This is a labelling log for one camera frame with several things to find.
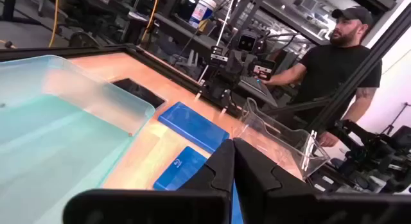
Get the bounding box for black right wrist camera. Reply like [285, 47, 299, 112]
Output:
[210, 46, 232, 63]

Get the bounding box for person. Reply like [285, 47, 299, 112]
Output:
[261, 5, 383, 148]

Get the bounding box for yellow cable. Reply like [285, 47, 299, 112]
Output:
[140, 0, 161, 42]
[47, 0, 61, 48]

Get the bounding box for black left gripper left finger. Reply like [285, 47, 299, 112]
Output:
[62, 139, 236, 224]

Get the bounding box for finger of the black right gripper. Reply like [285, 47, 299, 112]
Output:
[220, 89, 232, 117]
[194, 82, 209, 101]

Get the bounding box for clear plastic bin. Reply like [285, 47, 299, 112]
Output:
[237, 97, 331, 181]

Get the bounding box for white tub blue label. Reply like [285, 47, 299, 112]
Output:
[188, 0, 218, 29]

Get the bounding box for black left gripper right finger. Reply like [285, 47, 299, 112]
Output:
[232, 137, 411, 224]

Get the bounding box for black robot equipment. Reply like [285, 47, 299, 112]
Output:
[333, 119, 411, 194]

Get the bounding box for teal translucent plastic bin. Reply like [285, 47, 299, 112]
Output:
[0, 55, 157, 224]

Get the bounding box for black tripod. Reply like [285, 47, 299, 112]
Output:
[380, 101, 411, 137]

